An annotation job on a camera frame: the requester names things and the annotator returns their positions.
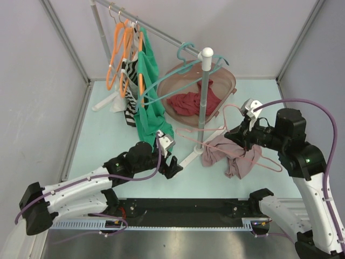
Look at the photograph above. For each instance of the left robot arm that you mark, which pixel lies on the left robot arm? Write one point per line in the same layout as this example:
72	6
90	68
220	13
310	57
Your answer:
93	193

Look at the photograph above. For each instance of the black white striped top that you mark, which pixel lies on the black white striped top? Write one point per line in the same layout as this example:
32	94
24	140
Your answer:
131	79

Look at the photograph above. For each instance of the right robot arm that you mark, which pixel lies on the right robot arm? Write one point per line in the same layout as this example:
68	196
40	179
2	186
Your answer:
306	165

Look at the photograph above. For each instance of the white cable duct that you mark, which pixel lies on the white cable duct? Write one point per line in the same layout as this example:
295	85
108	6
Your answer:
113	225

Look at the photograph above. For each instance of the grey clothes rack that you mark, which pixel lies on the grey clothes rack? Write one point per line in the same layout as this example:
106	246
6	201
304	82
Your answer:
205	57

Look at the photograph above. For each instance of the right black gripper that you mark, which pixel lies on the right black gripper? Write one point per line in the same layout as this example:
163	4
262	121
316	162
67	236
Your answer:
241	135

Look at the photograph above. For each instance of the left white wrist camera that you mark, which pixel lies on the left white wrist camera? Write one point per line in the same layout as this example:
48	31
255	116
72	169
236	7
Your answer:
166	142

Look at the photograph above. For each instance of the white garment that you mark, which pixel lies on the white garment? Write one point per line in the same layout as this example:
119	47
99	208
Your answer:
118	103

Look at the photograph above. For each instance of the brown plastic basket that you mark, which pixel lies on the brown plastic basket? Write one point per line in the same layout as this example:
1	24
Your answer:
224	83

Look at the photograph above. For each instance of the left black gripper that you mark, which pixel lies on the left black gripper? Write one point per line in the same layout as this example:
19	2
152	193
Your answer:
170	170

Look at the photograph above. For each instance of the pink hanger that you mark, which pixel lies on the pink hanger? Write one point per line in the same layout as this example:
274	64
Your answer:
263	161

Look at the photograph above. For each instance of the mauve pink tank top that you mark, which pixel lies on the mauve pink tank top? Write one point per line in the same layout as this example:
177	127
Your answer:
239	161

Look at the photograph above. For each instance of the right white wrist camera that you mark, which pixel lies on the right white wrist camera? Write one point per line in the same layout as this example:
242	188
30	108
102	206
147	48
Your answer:
250	111

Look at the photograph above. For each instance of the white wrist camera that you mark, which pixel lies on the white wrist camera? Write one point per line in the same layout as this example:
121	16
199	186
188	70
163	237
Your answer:
166	142
250	111

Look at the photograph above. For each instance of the teal hanger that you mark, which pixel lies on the teal hanger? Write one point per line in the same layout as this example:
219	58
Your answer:
172	74

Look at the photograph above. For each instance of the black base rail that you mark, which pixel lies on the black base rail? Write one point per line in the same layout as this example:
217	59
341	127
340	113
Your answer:
186	212

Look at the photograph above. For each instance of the red garment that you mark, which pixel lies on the red garment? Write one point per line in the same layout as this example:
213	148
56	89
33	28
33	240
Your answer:
188	104

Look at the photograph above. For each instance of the green tank top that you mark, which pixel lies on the green tank top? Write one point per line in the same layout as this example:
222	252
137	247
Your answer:
149	119

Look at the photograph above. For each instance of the orange hanger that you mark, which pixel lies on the orange hanger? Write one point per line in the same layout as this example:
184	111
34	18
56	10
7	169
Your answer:
112	72
127	46
140	48

